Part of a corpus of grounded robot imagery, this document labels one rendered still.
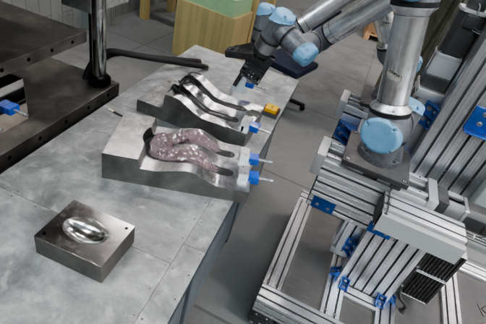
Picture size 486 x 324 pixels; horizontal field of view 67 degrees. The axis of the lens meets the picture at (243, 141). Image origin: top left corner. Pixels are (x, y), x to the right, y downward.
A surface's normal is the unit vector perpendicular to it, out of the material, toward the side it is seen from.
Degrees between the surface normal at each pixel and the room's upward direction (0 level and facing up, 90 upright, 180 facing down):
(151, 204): 0
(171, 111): 90
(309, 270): 0
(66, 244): 0
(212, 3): 90
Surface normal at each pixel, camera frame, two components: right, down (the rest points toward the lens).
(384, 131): -0.60, 0.47
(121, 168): -0.04, 0.57
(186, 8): -0.42, 0.45
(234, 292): 0.21, -0.80
